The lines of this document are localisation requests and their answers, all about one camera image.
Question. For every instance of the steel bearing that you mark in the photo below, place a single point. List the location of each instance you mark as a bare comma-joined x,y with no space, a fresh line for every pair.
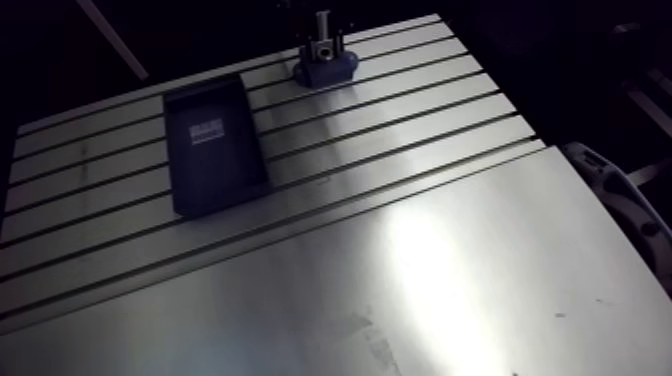
321,51

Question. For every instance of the dark blue-grey housing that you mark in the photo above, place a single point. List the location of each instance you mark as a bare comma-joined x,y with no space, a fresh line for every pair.
325,71

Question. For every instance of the dark blue-grey tray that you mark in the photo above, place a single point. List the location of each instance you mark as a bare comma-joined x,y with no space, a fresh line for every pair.
215,157

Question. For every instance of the pale holed strip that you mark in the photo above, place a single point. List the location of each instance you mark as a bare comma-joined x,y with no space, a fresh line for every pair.
622,199

